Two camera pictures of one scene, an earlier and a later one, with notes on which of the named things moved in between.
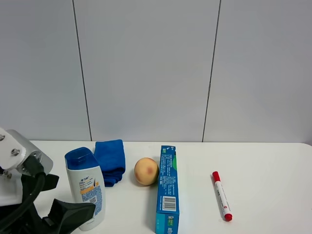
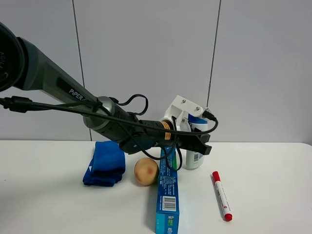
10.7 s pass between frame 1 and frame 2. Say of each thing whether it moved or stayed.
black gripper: moved
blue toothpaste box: stayed
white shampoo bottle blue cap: moved
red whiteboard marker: stayed
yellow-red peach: stayed
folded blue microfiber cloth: stayed
